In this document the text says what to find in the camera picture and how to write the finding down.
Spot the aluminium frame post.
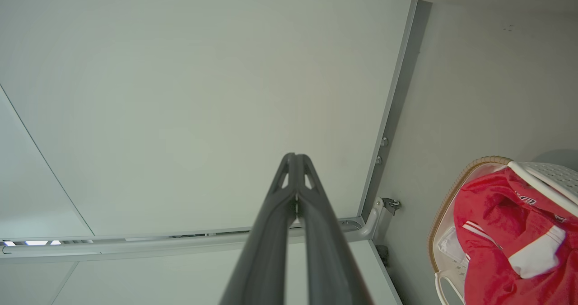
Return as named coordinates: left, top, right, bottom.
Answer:
left=358, top=0, right=433, bottom=220

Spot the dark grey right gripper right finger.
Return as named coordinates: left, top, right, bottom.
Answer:
left=295, top=154, right=373, bottom=305

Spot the white laundry basket brown rim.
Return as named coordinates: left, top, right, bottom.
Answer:
left=428, top=156, right=578, bottom=305

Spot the white cloth in basket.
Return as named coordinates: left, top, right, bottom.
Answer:
left=436, top=226, right=471, bottom=290

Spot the small grey metal bracket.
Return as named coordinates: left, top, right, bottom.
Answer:
left=382, top=197, right=402, bottom=216

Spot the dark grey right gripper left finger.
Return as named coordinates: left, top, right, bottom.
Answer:
left=219, top=153, right=297, bottom=305

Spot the aluminium frame rail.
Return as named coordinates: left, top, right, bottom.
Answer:
left=0, top=218, right=366, bottom=261

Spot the red and white garment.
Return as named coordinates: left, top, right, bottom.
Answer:
left=453, top=167, right=578, bottom=305

